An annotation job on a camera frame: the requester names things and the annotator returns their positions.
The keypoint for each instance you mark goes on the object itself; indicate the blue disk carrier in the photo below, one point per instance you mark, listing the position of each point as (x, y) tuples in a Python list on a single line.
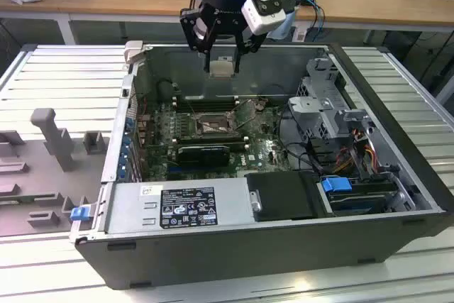
[(335, 185)]

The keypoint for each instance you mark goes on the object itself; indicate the CPU socket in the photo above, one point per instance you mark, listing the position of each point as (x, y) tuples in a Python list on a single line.
[(213, 125)]

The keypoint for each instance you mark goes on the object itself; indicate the blue plastic latch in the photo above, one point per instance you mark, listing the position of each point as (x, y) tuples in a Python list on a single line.
[(78, 213)]

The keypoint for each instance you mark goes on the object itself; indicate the black plastic shroud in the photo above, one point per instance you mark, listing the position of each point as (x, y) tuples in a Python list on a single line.
[(283, 193)]

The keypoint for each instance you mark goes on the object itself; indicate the black RAM slot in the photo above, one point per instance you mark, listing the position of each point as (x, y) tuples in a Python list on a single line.
[(205, 100), (213, 145), (209, 138), (205, 107)]

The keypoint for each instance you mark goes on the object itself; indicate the black open PC case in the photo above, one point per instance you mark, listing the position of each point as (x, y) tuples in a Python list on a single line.
[(248, 257)]

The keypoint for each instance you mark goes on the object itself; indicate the black graphics card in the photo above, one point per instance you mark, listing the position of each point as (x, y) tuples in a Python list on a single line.
[(204, 155)]

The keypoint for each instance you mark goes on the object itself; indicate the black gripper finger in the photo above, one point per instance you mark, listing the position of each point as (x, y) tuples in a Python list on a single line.
[(238, 61), (189, 30)]

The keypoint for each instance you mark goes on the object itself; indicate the green motherboard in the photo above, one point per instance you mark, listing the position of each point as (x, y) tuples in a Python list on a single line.
[(255, 147)]

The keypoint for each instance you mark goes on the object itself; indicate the silver CPU plate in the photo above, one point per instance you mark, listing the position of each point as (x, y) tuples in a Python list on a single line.
[(221, 68)]

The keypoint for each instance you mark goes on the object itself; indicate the grey case latch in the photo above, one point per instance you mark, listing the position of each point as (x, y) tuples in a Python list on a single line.
[(134, 53)]

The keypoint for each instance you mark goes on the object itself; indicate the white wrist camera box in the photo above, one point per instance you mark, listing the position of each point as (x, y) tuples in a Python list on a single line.
[(264, 12)]

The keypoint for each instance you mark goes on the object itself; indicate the black round capacitor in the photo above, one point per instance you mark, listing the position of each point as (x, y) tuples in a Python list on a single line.
[(164, 90)]

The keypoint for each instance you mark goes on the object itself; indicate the metal drive cage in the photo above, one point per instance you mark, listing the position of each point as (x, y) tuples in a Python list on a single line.
[(319, 115)]

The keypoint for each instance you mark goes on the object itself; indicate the silver power supply unit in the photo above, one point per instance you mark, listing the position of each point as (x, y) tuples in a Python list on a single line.
[(134, 210)]

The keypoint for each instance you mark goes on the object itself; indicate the grey parts rack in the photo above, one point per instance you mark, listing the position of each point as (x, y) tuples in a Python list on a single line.
[(35, 175)]

